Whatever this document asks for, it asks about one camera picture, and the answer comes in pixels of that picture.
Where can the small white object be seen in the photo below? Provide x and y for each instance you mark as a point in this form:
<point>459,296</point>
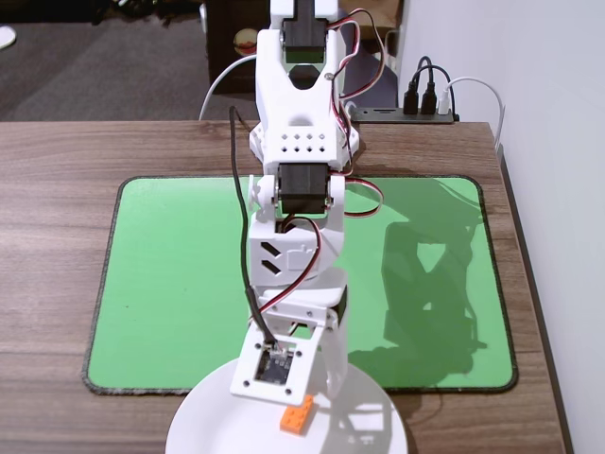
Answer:
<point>5,37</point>

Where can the orange lego block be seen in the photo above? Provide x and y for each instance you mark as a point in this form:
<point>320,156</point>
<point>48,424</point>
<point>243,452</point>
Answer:
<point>293,421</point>

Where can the green rectangular mat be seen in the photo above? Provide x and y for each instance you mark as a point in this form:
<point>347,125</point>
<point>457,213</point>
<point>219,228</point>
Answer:
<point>165,284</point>

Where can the white round plate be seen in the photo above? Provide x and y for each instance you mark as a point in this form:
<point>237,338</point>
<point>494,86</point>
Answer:
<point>212,425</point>

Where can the dark grey chair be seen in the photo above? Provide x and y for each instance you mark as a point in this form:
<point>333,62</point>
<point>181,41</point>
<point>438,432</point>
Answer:
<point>373,90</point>

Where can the black usb hub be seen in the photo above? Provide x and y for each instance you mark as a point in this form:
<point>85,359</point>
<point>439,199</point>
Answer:
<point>378,117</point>

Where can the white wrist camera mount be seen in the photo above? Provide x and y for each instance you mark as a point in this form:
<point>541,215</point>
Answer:
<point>302,373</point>

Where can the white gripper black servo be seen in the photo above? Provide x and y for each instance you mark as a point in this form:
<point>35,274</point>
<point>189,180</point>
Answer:
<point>332,352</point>

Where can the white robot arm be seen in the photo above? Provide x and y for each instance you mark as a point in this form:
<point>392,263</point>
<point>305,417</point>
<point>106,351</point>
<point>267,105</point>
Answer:
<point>302,123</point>

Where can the round red yellow sticker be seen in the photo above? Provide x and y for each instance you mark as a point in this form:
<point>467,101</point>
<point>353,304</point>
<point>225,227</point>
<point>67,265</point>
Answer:
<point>246,41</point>

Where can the dark brown cabinet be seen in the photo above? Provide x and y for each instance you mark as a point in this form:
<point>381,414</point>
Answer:
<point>222,38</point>

